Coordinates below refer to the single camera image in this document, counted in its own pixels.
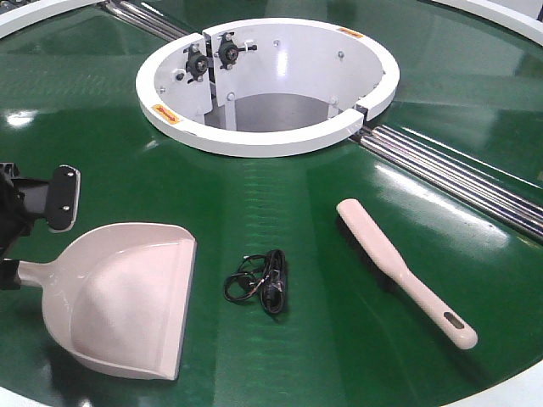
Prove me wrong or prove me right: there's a left black bearing block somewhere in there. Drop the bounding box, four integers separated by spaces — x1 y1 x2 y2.
183 43 209 83

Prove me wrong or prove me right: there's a right black bearing block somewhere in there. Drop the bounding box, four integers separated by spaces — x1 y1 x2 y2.
217 32 239 70

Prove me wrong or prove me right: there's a white inner conveyor ring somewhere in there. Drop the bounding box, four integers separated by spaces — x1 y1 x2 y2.
135 17 401 159

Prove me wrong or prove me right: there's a white outer conveyor rim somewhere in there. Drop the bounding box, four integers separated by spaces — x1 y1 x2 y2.
1 1 542 45

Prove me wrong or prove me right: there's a pink plastic dustpan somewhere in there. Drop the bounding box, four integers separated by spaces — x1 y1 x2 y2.
15 222 197 381

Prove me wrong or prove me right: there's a pink hand brush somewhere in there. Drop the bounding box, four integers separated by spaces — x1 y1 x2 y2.
336 198 478 350

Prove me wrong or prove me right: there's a black cable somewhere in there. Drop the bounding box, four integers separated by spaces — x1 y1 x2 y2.
223 248 288 317

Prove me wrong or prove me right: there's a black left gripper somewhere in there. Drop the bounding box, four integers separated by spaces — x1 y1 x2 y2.
0 162 49 290

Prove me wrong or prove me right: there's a black bearing block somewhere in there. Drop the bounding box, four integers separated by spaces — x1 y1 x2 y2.
183 43 209 83
217 32 239 70

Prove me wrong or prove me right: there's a green conveyor belt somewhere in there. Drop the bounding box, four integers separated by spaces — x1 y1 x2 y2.
1 6 542 406

